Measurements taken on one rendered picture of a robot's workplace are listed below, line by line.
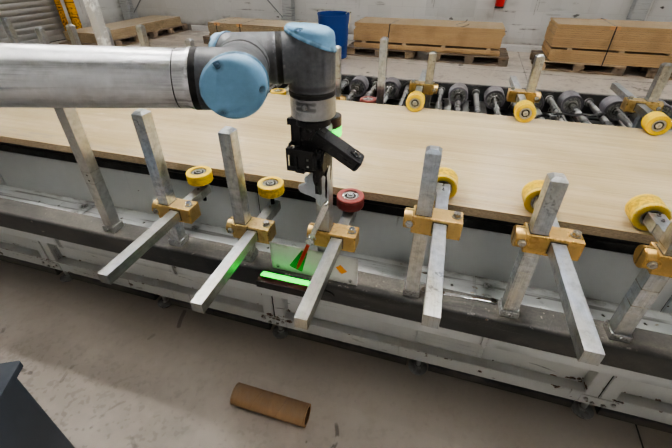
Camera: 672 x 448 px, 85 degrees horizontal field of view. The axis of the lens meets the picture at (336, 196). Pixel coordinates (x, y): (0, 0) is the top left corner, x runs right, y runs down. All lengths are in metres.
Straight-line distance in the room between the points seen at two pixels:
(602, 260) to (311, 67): 0.97
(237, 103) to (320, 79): 0.20
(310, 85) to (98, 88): 0.33
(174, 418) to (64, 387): 0.51
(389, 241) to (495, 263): 0.33
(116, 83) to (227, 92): 0.15
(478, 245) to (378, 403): 0.79
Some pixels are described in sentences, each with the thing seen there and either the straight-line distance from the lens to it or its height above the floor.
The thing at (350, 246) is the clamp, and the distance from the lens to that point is 0.98.
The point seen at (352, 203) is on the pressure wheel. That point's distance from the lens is 1.03.
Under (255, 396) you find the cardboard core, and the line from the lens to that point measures 1.62.
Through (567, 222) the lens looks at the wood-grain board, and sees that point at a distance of 1.14.
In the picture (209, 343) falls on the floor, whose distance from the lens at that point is 1.90.
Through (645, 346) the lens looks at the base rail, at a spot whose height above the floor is 0.70.
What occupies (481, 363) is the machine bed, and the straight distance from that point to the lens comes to 1.66.
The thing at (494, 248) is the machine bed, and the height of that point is 0.74.
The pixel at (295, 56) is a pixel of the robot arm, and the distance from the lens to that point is 0.68.
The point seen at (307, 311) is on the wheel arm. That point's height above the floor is 0.86.
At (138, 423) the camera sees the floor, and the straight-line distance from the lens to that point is 1.80.
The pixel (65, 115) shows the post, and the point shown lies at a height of 1.11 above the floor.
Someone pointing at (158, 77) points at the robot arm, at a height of 1.34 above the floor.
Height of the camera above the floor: 1.48
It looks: 33 degrees down
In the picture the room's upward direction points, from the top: straight up
